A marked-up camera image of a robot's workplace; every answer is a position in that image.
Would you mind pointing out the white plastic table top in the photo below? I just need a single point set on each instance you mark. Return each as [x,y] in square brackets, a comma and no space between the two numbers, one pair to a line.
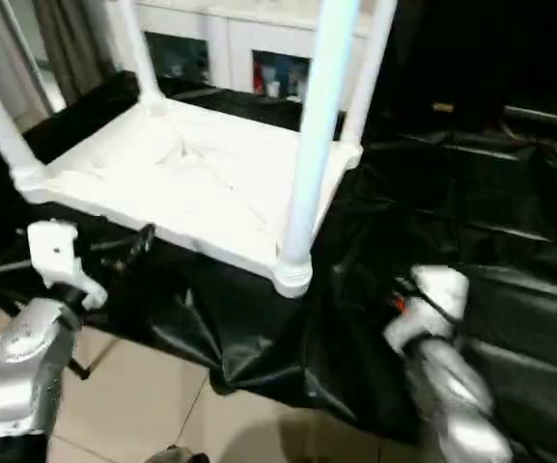
[186,183]

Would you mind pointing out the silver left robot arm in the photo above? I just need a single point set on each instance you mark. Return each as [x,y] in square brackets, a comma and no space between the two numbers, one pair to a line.
[22,357]

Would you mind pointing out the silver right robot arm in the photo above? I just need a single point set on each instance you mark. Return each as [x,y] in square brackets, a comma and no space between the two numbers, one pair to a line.
[452,395]

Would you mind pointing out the black shiny mat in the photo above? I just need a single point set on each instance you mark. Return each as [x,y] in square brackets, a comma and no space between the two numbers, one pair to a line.
[452,193]

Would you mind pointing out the small yellow label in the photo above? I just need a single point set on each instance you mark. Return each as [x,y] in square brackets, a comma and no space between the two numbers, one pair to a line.
[443,106]

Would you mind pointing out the grey curtain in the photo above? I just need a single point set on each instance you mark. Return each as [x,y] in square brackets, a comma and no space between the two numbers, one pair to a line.
[70,48]

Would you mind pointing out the black robot foot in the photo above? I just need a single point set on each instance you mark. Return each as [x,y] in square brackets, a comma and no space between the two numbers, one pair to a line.
[176,455]

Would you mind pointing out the red bottle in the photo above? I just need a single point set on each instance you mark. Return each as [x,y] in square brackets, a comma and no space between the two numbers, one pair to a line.
[259,77]

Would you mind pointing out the long dark metal bar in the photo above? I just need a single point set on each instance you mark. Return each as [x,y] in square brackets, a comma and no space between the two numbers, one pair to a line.
[538,116]

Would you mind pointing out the white glass-door cabinet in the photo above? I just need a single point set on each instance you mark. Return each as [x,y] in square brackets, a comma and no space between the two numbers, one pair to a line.
[230,29]

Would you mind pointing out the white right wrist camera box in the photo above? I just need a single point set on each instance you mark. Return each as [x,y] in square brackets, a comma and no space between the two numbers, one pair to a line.
[437,289]

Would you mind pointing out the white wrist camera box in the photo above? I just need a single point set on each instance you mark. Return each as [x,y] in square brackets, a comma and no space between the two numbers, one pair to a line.
[56,251]
[437,289]

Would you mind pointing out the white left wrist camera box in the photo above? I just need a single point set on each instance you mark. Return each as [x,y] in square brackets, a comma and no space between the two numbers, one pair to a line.
[56,251]

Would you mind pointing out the black table frame leg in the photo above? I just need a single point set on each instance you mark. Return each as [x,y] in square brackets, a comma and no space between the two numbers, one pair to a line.
[85,371]

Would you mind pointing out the glass door with grey frame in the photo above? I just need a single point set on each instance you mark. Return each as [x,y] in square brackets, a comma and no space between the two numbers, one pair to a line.
[17,48]

